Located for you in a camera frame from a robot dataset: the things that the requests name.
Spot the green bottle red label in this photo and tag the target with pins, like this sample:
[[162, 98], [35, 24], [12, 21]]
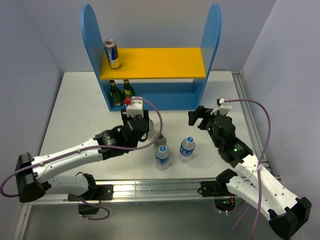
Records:
[[115, 94]]

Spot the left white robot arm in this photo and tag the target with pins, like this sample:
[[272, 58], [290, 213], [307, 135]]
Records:
[[38, 174]]

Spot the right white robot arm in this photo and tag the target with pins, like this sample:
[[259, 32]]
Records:
[[246, 178]]

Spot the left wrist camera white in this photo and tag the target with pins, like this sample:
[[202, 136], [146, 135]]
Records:
[[134, 106]]

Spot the aluminium rail frame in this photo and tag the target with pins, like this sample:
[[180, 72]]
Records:
[[147, 203]]

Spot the clear glass bottle green cap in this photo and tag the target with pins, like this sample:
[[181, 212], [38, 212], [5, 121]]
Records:
[[151, 129]]

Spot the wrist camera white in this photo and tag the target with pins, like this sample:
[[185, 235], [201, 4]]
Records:
[[223, 107], [134, 106]]

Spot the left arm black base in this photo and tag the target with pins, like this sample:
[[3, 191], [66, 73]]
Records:
[[102, 192]]

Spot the plastic water bottle blue cap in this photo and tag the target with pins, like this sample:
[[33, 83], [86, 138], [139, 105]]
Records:
[[162, 158]]

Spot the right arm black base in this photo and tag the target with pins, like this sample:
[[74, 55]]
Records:
[[223, 199]]

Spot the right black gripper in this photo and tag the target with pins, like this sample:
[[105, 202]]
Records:
[[203, 112]]

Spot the green bottle yellow label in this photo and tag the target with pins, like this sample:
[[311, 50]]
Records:
[[128, 90]]

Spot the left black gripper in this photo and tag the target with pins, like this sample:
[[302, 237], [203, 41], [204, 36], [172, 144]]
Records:
[[124, 116]]

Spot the blue and yellow shelf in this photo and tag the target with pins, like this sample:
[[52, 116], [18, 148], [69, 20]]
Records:
[[173, 79]]

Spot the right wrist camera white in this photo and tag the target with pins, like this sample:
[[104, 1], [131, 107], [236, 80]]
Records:
[[223, 107]]

